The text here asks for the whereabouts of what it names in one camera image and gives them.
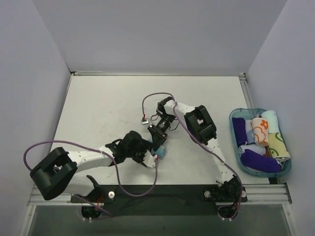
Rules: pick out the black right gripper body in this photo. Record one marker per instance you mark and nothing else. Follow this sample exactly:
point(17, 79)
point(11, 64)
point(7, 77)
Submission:
point(157, 133)

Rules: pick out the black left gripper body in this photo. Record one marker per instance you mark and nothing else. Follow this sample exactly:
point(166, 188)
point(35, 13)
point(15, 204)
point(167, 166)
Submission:
point(139, 157)

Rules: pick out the blue orange patterned towel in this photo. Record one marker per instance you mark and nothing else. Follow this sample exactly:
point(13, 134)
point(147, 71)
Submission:
point(160, 152)

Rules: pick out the orange flower pattern towel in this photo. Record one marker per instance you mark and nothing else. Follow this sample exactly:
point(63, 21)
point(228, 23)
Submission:
point(260, 131)

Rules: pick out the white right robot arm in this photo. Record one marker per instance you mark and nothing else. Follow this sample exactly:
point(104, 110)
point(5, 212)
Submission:
point(199, 125)

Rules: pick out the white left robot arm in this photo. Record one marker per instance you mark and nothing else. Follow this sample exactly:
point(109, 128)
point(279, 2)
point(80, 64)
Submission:
point(59, 171)

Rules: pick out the purple rolled towel back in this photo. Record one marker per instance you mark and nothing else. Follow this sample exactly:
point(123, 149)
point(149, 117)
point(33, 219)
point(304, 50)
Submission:
point(239, 126)

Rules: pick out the purple rolled towel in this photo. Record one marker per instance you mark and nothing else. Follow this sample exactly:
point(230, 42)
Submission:
point(259, 162)
point(239, 126)

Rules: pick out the light blue rolled towel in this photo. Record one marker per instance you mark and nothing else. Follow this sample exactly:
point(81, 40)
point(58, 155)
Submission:
point(250, 137)

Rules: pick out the teal plastic basket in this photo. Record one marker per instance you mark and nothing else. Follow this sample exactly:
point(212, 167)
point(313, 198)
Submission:
point(248, 114)

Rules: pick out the purple rolled towel front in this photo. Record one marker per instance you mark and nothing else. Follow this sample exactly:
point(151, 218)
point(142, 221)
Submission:
point(259, 162)

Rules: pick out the mint white rolled towel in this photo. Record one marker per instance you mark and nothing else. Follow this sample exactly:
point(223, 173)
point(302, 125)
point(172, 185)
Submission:
point(272, 119)

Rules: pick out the cream green rolled towel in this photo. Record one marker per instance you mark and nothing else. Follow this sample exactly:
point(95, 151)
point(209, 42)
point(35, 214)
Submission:
point(277, 147)

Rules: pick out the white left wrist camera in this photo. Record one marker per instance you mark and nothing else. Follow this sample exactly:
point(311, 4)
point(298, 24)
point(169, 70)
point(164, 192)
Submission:
point(149, 160)

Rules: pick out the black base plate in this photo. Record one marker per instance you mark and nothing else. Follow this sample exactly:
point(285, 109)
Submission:
point(164, 200)

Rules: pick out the aluminium front rail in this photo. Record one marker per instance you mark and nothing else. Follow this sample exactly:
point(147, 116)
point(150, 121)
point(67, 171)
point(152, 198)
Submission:
point(257, 194)

